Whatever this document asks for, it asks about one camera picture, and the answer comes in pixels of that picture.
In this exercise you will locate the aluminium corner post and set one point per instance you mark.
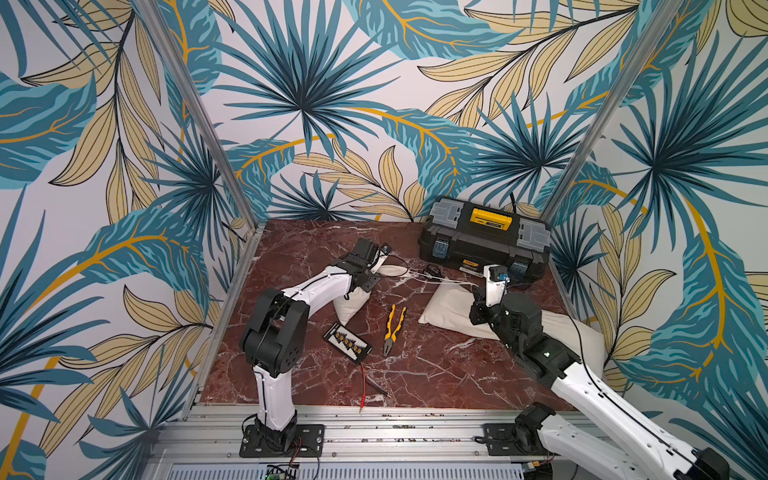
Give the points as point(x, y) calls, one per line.
point(161, 34)
point(602, 95)

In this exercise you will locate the black yellow toolbox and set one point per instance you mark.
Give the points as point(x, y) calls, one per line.
point(467, 237)

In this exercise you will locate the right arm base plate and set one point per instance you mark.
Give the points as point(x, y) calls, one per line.
point(511, 439)

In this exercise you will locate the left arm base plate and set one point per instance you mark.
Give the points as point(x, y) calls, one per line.
point(302, 440)

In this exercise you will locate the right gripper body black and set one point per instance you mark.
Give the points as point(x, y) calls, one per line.
point(480, 309)

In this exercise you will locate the left aluminium corner post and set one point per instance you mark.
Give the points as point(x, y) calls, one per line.
point(161, 34)

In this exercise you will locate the right aluminium corner post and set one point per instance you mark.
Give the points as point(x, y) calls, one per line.
point(602, 95)

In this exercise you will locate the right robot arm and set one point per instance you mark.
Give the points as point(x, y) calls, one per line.
point(636, 447)

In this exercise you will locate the yellow black pliers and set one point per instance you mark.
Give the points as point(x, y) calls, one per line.
point(393, 326)

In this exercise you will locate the red black wire leads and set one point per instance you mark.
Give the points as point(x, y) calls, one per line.
point(367, 382)

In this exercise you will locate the cream cloth bag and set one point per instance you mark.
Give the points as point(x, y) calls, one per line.
point(347, 306)
point(451, 306)

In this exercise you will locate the black connector board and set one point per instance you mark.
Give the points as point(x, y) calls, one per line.
point(348, 343)

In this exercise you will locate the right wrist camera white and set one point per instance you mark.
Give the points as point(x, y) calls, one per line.
point(496, 280)

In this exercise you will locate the aluminium front rail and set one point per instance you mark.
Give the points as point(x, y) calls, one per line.
point(369, 443)

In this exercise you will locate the black scissors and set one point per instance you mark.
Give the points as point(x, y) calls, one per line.
point(433, 272)

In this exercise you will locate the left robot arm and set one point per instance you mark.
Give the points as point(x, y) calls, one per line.
point(274, 336)

